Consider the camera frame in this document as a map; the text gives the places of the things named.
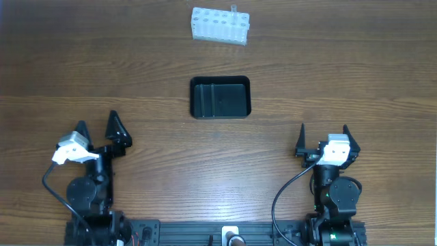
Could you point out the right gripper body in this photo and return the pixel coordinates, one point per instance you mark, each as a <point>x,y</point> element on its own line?
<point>309,155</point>

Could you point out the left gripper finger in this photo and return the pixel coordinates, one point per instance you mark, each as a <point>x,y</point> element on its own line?
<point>117,130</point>
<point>83,130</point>

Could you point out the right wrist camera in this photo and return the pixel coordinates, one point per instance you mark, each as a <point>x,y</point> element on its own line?
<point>336,150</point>

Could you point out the mounting rail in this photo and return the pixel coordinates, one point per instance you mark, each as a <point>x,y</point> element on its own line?
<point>191,234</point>

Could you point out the black tray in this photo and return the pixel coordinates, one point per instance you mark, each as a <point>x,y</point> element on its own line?
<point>232,99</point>

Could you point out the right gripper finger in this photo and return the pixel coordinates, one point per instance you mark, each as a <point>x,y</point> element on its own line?
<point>353,143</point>
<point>301,138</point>

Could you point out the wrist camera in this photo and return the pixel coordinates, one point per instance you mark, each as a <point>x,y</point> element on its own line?
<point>73,150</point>
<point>336,150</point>

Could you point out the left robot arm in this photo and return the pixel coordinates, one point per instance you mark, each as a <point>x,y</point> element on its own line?
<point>82,194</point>

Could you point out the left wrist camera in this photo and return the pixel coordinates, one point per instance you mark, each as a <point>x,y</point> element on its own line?
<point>73,150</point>

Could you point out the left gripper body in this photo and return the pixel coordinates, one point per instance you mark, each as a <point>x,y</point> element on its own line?
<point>111,152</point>

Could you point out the white test tube rack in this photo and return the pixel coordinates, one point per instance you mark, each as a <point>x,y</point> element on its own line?
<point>218,34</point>

